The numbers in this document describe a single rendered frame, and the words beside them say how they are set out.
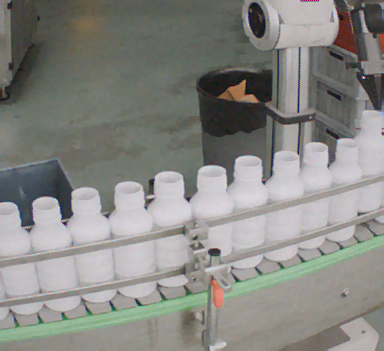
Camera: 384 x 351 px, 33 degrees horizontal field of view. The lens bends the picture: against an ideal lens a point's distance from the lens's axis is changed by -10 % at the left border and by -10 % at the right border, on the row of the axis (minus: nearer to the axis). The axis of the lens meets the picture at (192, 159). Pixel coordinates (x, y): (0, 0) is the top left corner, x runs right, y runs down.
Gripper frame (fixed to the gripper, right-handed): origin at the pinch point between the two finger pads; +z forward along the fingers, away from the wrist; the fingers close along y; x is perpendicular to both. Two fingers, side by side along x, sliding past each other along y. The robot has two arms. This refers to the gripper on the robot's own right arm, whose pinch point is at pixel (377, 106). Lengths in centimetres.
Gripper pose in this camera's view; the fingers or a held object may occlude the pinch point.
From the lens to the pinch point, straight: 131.6
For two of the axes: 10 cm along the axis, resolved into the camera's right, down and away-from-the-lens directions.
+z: 1.4, 9.8, 1.3
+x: -3.8, -0.7, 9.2
